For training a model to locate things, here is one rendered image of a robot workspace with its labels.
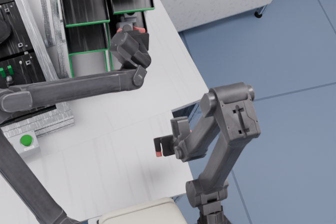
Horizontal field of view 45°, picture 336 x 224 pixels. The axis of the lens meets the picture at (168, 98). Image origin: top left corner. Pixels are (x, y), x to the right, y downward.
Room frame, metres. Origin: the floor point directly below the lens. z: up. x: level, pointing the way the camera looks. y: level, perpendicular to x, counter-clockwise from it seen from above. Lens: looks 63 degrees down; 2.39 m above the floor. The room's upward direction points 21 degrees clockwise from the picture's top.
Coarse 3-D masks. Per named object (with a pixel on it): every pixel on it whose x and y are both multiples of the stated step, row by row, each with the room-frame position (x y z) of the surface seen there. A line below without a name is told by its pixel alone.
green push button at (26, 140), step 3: (24, 135) 0.39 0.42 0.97; (27, 135) 0.40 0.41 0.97; (21, 138) 0.38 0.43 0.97; (24, 138) 0.38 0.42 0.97; (27, 138) 0.39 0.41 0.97; (30, 138) 0.39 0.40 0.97; (21, 141) 0.37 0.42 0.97; (24, 141) 0.37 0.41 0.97; (27, 141) 0.38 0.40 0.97; (30, 141) 0.38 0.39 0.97; (24, 144) 0.36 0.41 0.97; (27, 144) 0.37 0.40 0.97
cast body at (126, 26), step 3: (120, 18) 0.80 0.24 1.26; (123, 18) 0.80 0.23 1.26; (120, 21) 0.80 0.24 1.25; (123, 21) 0.79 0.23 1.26; (126, 21) 0.78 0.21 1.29; (129, 21) 0.78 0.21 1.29; (117, 24) 0.77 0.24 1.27; (120, 24) 0.76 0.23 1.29; (123, 24) 0.76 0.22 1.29; (126, 24) 0.76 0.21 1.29; (129, 24) 0.77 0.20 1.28; (117, 27) 0.76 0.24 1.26; (120, 27) 0.75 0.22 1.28; (123, 27) 0.75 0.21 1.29; (126, 27) 0.75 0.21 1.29; (129, 27) 0.76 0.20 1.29; (132, 27) 0.77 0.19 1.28; (126, 30) 0.75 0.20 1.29
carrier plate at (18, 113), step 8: (24, 56) 0.68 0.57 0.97; (32, 56) 0.69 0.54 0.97; (0, 64) 0.61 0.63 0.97; (8, 64) 0.62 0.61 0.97; (16, 64) 0.64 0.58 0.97; (24, 64) 0.65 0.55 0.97; (32, 64) 0.66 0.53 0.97; (32, 72) 0.63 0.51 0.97; (40, 72) 0.64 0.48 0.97; (32, 80) 0.60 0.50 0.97; (40, 80) 0.61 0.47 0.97; (16, 112) 0.46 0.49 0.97; (24, 112) 0.47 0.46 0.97; (32, 112) 0.48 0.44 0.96; (8, 120) 0.42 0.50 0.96
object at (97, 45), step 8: (64, 24) 0.72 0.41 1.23; (96, 24) 0.76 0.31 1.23; (64, 32) 0.69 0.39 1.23; (72, 32) 0.71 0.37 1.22; (80, 32) 0.72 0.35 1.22; (88, 32) 0.73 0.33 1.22; (96, 32) 0.74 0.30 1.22; (104, 32) 0.74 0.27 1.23; (72, 40) 0.68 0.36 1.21; (80, 40) 0.70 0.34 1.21; (88, 40) 0.71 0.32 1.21; (96, 40) 0.72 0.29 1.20; (104, 40) 0.73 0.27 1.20; (72, 48) 0.66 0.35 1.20; (80, 48) 0.67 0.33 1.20; (88, 48) 0.68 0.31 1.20; (96, 48) 0.70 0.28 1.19; (104, 48) 0.71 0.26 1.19
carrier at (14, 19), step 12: (0, 12) 0.82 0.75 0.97; (12, 12) 0.84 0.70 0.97; (0, 24) 0.76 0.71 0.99; (12, 24) 0.79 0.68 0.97; (0, 36) 0.71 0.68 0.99; (12, 36) 0.74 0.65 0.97; (24, 36) 0.76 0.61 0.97; (0, 48) 0.68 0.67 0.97; (12, 48) 0.69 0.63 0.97; (24, 48) 0.71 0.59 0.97
